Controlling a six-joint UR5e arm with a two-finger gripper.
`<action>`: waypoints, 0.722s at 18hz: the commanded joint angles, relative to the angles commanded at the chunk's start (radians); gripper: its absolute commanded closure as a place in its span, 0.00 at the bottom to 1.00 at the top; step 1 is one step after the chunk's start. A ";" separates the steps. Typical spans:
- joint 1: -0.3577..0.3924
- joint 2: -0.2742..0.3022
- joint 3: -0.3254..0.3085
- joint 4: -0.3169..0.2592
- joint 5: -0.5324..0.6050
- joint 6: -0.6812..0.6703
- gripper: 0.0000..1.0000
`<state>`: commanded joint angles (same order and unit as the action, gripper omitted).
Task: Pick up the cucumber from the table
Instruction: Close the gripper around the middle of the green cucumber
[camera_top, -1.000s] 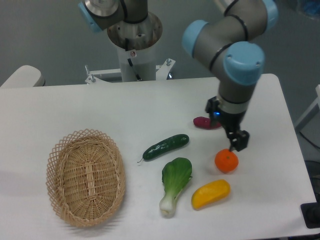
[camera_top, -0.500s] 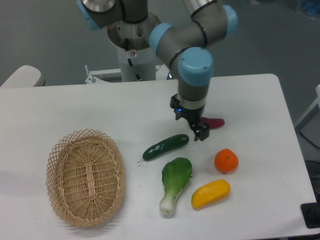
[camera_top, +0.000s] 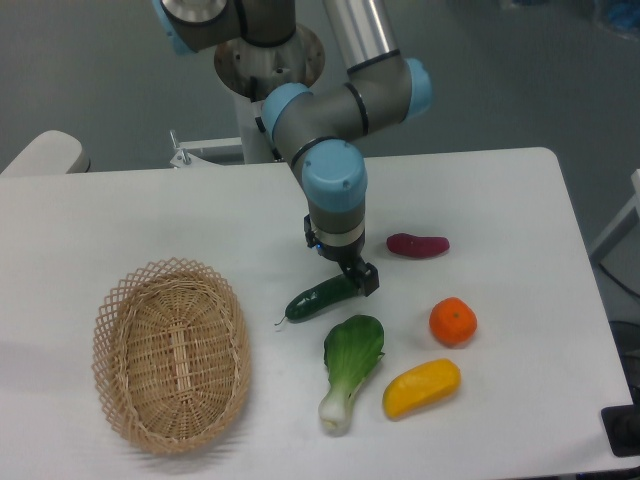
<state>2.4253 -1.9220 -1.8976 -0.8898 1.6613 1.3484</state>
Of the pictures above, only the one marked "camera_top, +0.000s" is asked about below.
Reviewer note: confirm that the yellow mango slice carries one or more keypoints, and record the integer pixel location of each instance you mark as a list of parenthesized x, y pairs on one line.
[(421, 386)]

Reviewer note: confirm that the woven wicker basket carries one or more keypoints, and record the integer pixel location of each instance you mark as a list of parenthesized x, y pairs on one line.
[(171, 356)]

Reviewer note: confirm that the black device at table edge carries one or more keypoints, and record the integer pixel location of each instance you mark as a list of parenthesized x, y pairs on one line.
[(621, 425)]

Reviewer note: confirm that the white furniture frame right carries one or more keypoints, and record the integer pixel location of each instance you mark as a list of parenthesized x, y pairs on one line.
[(620, 226)]

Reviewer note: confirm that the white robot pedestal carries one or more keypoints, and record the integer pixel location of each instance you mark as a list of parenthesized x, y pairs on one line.
[(250, 130)]

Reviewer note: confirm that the white chair armrest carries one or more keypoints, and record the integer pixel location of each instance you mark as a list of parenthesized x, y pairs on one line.
[(50, 153)]

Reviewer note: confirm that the orange tangerine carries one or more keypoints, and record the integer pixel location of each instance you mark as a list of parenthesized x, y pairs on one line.
[(452, 322)]

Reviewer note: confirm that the purple sweet potato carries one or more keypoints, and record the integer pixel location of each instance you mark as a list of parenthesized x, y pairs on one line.
[(417, 247)]

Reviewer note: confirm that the green cucumber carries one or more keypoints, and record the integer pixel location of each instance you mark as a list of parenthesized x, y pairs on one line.
[(319, 297)]

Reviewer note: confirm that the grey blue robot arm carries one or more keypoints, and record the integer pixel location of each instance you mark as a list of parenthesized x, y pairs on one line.
[(314, 134)]

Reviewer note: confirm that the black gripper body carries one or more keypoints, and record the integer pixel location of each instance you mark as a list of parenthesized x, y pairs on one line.
[(342, 248)]

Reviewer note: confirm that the green bok choy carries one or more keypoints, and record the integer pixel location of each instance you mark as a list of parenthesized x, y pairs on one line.
[(352, 350)]

